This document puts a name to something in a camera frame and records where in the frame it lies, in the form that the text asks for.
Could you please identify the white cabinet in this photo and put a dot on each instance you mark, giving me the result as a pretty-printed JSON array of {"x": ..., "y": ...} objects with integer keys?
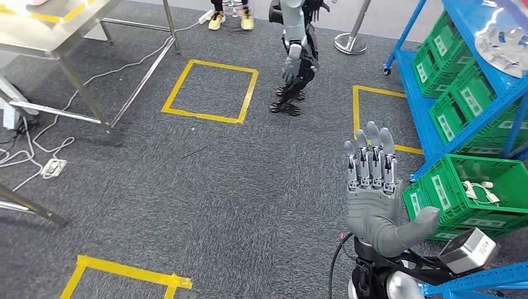
[{"x": 12, "y": 103}]

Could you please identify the silver plastic wheel cover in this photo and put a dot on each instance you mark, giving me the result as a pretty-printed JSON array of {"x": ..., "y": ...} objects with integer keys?
[{"x": 507, "y": 41}]

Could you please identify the yellow floor tape marking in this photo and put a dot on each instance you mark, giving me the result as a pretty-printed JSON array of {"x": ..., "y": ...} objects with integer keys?
[{"x": 123, "y": 270}]

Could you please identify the green folded plastic crate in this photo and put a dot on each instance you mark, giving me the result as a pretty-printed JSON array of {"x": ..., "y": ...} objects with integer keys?
[
  {"x": 427, "y": 70},
  {"x": 474, "y": 231},
  {"x": 447, "y": 37}
]

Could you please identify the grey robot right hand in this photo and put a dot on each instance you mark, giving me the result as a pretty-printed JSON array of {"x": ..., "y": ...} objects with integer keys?
[{"x": 373, "y": 214}]

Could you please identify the person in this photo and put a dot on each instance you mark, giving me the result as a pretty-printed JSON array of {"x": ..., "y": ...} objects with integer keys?
[{"x": 216, "y": 20}]

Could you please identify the green open plastic crate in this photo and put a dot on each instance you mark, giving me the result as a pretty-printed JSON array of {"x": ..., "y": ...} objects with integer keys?
[{"x": 437, "y": 194}]

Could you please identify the stainless steel table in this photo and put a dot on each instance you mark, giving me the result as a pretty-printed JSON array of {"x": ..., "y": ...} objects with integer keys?
[
  {"x": 53, "y": 29},
  {"x": 33, "y": 206}
]

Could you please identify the white power strip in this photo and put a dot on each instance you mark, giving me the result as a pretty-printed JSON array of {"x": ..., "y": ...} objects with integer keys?
[{"x": 53, "y": 168}]

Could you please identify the yellow table tape outline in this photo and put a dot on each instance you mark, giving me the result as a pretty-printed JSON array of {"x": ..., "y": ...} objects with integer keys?
[{"x": 53, "y": 17}]

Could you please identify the blue metal shelf rack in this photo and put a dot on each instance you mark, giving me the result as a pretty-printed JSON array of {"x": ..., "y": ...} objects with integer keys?
[
  {"x": 416, "y": 107},
  {"x": 474, "y": 280}
]

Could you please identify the standing humanoid robot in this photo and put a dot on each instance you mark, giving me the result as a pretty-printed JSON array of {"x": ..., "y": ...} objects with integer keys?
[{"x": 299, "y": 53}]

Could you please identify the chrome stanchion post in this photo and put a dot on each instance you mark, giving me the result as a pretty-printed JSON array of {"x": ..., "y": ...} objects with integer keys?
[{"x": 350, "y": 43}]

